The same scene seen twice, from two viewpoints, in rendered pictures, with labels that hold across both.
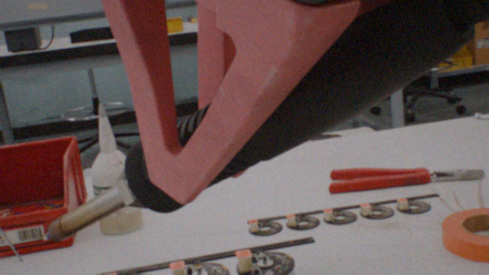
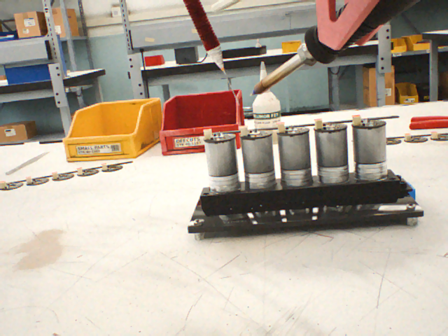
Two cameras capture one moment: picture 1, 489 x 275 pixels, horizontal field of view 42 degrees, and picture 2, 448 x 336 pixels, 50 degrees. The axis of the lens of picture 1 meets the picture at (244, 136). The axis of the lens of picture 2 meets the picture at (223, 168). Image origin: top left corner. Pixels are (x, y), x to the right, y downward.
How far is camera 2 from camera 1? 13 cm
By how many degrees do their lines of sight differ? 14
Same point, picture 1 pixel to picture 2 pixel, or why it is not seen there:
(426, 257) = not seen: outside the picture
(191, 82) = (302, 95)
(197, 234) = not seen: hidden behind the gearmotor
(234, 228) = not seen: hidden behind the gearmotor
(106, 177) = (263, 107)
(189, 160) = (341, 22)
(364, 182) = (435, 122)
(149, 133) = (321, 12)
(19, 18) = (185, 40)
